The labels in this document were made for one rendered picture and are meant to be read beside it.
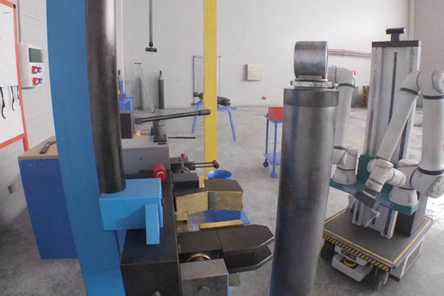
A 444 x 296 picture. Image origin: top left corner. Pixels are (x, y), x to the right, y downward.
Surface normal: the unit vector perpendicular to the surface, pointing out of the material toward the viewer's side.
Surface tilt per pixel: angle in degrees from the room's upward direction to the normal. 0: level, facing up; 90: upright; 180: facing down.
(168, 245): 0
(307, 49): 65
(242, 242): 0
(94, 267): 90
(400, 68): 90
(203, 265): 0
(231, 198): 90
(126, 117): 90
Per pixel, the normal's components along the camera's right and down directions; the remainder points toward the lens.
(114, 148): 0.80, 0.13
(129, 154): 0.20, 0.21
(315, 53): -0.39, -0.15
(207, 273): 0.00, -0.98
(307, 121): -0.35, 0.20
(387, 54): -0.82, 0.12
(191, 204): 0.45, 0.18
